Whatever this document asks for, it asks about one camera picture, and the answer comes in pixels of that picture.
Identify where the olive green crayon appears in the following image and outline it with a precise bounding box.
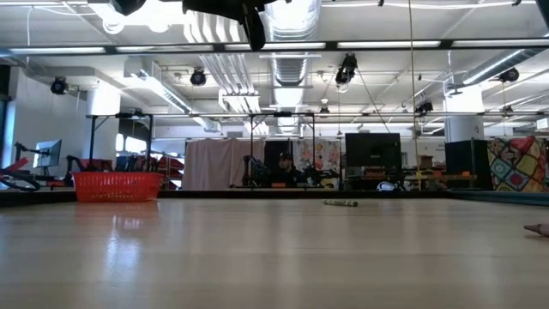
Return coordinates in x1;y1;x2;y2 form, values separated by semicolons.
323;198;359;208

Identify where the wooden background workbench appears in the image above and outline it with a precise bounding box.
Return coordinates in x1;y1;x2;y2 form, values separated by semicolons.
402;170;478;191

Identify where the beige curtain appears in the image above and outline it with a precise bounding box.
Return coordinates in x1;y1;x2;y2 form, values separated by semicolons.
183;137;266;191

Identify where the red plastic basket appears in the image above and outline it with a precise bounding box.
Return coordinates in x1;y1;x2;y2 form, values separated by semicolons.
70;171;164;203

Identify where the red bins shelf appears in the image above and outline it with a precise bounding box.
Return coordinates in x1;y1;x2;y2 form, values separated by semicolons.
148;154;185;191

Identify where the person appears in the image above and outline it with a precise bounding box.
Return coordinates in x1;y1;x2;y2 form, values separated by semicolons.
272;152;306;189

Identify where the white rectangular air duct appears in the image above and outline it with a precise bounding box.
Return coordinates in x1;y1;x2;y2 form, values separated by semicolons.
123;57;222;133

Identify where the black table edge rail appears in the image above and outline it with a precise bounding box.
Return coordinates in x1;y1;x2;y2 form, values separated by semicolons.
0;188;451;208

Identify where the thin hanging cord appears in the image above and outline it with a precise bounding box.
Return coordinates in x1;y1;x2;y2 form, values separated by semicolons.
407;0;420;191

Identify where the black background table frame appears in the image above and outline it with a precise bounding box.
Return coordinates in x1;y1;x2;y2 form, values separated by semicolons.
85;112;154;173
205;111;318;190

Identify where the floral curtain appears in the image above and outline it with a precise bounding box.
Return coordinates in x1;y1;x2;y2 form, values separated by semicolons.
293;139;343;188

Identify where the large black monitor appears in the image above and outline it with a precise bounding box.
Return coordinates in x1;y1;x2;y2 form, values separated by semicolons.
345;132;403;169

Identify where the small grey monitor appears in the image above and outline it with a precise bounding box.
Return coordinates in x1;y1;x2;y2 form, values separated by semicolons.
33;139;63;168

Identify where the round silver ceiling duct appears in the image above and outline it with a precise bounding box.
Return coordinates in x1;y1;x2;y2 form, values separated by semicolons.
261;0;323;136

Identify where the colourful patchwork quilt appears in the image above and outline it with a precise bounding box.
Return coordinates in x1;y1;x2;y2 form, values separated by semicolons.
487;136;549;193

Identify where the black partition panel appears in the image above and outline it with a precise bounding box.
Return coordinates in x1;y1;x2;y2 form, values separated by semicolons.
263;140;295;188

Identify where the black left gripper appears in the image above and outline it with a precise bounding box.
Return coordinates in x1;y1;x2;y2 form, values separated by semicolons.
182;0;293;52

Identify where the blue table edge bar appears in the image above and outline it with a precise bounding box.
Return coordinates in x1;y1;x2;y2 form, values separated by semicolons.
448;190;549;207

